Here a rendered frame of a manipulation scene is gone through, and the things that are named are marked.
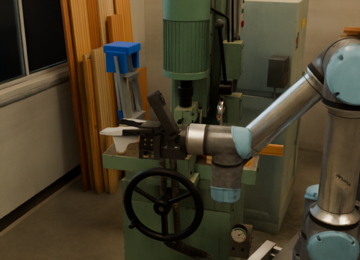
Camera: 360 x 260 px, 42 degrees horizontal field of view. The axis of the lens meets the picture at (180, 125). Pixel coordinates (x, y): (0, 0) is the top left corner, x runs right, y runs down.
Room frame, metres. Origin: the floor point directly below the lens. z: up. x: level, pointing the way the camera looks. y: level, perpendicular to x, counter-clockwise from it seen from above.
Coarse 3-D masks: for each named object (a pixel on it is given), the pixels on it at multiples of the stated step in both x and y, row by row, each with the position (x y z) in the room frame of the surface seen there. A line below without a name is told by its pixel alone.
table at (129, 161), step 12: (132, 144) 1.79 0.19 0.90; (108, 156) 1.68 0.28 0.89; (120, 156) 1.67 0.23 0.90; (132, 156) 1.67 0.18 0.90; (108, 168) 1.68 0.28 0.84; (120, 168) 1.67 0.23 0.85; (132, 168) 1.66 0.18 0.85; (144, 168) 1.65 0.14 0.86; (204, 168) 1.59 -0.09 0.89; (252, 168) 1.57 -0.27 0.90; (156, 180) 1.54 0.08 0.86; (168, 180) 1.53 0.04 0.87; (192, 180) 1.53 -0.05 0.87; (252, 180) 1.55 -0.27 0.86
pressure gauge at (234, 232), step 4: (240, 224) 1.52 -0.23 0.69; (232, 228) 1.51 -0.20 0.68; (236, 228) 1.50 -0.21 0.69; (240, 228) 1.50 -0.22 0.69; (244, 228) 1.50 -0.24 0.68; (232, 232) 1.51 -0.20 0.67; (236, 232) 1.50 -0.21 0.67; (240, 232) 1.50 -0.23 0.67; (244, 232) 1.50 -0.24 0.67; (232, 236) 1.50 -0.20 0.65; (236, 236) 1.50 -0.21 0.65; (240, 236) 1.50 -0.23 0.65; (244, 236) 1.49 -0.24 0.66; (236, 240) 1.50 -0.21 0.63; (240, 240) 1.50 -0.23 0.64; (244, 240) 1.49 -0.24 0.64
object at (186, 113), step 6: (192, 102) 1.84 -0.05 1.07; (180, 108) 1.76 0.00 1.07; (186, 108) 1.76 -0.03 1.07; (192, 108) 1.76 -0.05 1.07; (174, 114) 1.74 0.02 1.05; (180, 114) 1.73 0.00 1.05; (186, 114) 1.73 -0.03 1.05; (192, 114) 1.74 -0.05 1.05; (186, 120) 1.73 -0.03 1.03; (192, 120) 1.74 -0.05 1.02; (180, 126) 1.74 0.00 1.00
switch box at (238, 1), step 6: (228, 0) 2.02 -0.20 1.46; (234, 0) 2.01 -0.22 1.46; (240, 0) 2.01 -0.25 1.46; (228, 6) 2.02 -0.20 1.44; (234, 6) 2.01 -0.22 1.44; (240, 6) 2.01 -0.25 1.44; (228, 12) 2.02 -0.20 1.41; (234, 12) 2.01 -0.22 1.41; (240, 12) 2.01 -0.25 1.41; (234, 18) 2.01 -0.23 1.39; (240, 18) 2.01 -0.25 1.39; (234, 24) 2.01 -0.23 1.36; (240, 24) 2.01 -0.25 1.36; (234, 30) 2.01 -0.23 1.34; (240, 30) 2.02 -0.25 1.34
